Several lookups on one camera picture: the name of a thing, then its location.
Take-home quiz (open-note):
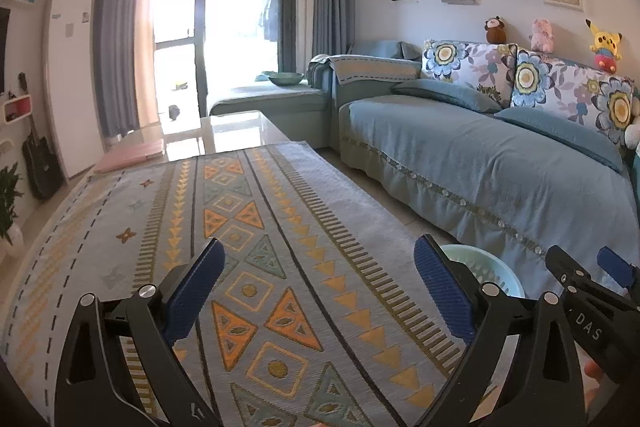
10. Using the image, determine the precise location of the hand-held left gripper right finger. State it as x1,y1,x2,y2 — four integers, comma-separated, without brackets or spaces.
412,234,586,427

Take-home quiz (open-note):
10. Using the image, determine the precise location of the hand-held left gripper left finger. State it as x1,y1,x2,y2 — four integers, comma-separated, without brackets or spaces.
54,238,226,427

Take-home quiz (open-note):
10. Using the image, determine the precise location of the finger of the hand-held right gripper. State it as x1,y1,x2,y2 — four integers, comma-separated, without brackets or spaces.
545,246,640,314
597,247,640,294

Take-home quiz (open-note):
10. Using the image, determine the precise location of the light green plastic basket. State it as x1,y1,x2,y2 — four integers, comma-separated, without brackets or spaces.
440,244,526,304

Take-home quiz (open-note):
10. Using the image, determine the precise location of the person's right hand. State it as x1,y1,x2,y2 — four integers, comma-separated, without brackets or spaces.
582,357,615,408

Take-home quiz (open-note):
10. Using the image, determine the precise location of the patterned grey tablecloth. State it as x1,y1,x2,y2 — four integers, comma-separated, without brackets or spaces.
0,142,506,427

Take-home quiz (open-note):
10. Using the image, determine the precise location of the blue-grey sofa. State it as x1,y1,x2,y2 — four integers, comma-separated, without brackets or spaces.
207,39,640,303

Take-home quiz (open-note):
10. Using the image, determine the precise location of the blue cushion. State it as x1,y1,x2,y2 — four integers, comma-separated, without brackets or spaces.
494,107,627,174
391,79,502,114

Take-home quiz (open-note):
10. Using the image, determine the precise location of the floral pillow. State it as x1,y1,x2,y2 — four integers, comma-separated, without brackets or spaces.
421,39,519,108
510,49,636,148

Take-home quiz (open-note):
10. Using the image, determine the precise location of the black guitar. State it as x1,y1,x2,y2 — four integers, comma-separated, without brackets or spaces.
17,72,64,201

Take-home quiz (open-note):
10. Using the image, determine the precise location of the green potted plant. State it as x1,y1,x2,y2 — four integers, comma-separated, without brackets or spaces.
0,162,24,244

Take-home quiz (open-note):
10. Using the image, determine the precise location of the yellow plush toy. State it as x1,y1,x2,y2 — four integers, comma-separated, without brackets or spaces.
585,19,623,74

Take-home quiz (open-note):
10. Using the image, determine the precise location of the green bowl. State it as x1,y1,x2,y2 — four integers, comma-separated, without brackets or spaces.
267,71,305,88

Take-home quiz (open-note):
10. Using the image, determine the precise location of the sofa armrest cover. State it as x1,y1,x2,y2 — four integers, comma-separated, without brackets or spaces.
327,54,424,86

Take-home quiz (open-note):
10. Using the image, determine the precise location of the pink plush toy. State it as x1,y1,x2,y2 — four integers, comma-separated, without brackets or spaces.
529,19,554,54

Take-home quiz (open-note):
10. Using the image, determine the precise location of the white refrigerator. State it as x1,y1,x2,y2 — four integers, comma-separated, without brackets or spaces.
43,0,106,180

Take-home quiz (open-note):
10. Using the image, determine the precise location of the brown monkey plush toy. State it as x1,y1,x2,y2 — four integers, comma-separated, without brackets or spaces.
483,16,507,44

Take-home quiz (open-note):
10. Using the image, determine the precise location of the sliding glass door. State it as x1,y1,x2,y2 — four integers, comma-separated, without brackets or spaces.
154,0,299,118

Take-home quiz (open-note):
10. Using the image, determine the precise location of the red and white wall shelf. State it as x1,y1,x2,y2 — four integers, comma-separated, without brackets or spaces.
2,94,34,126

